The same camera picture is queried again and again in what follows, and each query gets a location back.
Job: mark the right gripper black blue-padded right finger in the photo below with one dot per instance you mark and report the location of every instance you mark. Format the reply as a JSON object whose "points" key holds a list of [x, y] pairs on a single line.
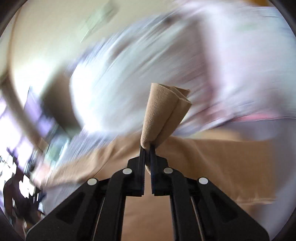
{"points": [[199, 209]]}

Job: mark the lavender bed sheet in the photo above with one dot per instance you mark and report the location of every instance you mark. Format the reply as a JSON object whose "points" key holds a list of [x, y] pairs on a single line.
{"points": [[266, 138]]}

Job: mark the floral pink pillow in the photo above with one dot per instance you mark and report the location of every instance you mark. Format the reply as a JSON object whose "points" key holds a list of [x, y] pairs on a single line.
{"points": [[111, 82], [250, 52]]}

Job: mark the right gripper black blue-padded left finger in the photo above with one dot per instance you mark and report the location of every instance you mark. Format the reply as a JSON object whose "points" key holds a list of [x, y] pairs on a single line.
{"points": [[95, 210]]}

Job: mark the left floral pink pillow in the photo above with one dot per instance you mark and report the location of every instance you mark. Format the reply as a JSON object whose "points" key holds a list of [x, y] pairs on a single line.
{"points": [[111, 82]]}

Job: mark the tan long-sleeve shirt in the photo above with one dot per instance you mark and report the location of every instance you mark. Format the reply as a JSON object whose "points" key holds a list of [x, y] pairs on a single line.
{"points": [[149, 217]]}

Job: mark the right floral pink pillow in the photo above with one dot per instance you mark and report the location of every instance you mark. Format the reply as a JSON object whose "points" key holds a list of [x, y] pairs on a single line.
{"points": [[250, 52]]}

